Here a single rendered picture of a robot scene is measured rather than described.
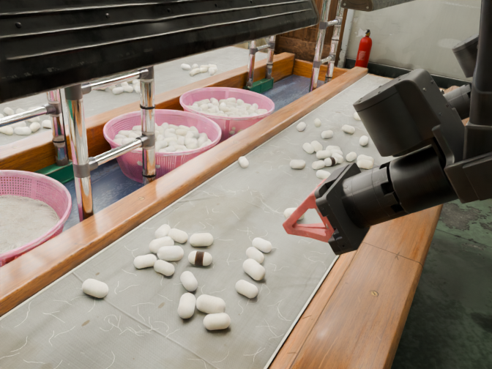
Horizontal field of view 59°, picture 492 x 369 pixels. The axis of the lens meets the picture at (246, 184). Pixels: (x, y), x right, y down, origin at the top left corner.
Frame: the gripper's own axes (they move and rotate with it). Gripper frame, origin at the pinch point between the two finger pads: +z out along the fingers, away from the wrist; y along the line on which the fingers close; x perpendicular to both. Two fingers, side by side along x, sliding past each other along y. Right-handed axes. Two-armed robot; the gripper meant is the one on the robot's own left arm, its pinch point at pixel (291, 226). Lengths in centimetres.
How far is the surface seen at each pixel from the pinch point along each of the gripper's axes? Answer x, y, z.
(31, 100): -49, -30, 76
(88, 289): -5.5, 14.0, 22.1
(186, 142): -17, -34, 39
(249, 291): 5.6, 2.6, 9.2
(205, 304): 3.2, 8.1, 11.5
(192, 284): 1.2, 5.8, 14.4
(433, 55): 22, -474, 68
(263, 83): -24, -103, 53
